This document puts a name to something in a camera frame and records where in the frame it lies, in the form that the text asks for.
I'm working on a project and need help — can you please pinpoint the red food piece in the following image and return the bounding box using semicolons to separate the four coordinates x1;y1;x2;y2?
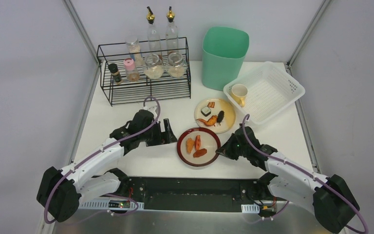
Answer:
195;135;201;151

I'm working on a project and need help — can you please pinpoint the red rimmed plate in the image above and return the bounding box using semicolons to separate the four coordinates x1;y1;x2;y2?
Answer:
177;127;221;167

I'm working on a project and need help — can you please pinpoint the yellow food piece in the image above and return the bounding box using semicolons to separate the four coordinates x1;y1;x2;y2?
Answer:
230;84;248;107

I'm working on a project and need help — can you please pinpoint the pink cap spice jar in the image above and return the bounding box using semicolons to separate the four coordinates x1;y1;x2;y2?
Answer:
123;58;140;82

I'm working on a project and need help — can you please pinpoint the glass rice jar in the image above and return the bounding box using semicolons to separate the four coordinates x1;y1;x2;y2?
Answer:
167;52;187;78
143;54;164;79

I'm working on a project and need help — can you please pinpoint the black cap spice jar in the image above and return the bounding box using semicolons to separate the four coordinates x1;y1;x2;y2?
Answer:
108;63;123;85

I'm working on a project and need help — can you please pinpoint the glass oil bottle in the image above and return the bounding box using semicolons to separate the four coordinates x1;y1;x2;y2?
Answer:
165;6;179;55
146;6;162;59

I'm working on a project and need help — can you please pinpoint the silver lid bead jar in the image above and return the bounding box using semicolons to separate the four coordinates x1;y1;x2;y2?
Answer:
125;36;144;67

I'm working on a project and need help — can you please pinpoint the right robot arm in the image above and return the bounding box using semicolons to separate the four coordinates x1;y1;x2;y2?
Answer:
216;126;360;233

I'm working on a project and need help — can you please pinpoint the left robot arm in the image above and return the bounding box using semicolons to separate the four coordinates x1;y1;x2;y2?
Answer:
37;110;177;223

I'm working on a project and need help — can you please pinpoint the orange fried nugget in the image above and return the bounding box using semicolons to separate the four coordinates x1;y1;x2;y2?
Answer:
186;138;195;154

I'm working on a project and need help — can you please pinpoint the black spiky sea cucumber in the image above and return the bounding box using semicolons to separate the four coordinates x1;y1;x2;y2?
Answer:
216;110;225;125

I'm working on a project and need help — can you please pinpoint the brown fried piece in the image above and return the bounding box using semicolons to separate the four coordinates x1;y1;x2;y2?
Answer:
193;148;207;158

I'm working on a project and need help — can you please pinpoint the fried chicken wing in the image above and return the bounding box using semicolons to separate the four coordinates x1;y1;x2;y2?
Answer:
196;115;218;126

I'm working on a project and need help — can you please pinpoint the sushi roll piece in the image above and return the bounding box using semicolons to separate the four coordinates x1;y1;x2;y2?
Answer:
201;106;211;117

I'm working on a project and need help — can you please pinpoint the cream floral plate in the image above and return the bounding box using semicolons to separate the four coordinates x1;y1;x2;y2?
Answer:
194;98;236;134

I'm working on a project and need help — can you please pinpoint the small orange food piece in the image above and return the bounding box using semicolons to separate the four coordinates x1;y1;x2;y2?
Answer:
207;101;215;108

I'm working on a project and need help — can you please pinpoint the white plastic basket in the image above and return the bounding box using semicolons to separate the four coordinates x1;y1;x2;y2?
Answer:
223;61;305;125

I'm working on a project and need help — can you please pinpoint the green trash bin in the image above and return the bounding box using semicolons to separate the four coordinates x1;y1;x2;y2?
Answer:
202;26;249;91

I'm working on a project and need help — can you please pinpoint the black wire rack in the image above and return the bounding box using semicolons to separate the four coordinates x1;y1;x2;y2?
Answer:
97;37;191;106

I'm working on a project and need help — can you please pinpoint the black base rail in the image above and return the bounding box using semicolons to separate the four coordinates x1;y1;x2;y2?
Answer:
113;176;281;213

